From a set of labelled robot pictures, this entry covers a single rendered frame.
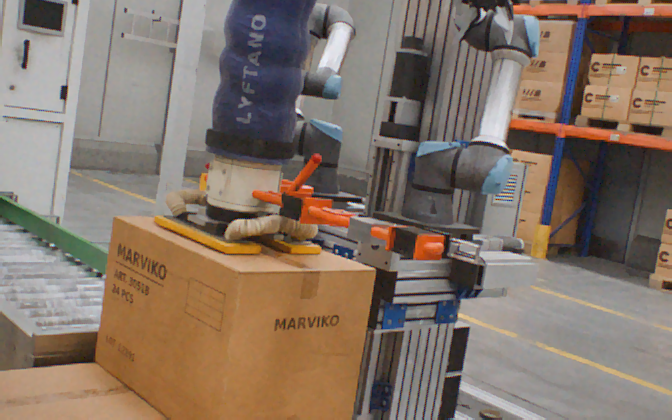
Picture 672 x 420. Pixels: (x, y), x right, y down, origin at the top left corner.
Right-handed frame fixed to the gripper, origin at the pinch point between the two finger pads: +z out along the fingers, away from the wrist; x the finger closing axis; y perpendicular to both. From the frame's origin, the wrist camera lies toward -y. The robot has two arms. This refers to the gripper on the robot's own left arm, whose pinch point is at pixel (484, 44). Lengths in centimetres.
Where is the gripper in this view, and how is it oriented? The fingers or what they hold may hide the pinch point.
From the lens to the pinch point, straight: 200.6
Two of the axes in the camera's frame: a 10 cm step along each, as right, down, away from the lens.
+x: 6.6, 1.8, -7.3
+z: -1.5, 9.8, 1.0
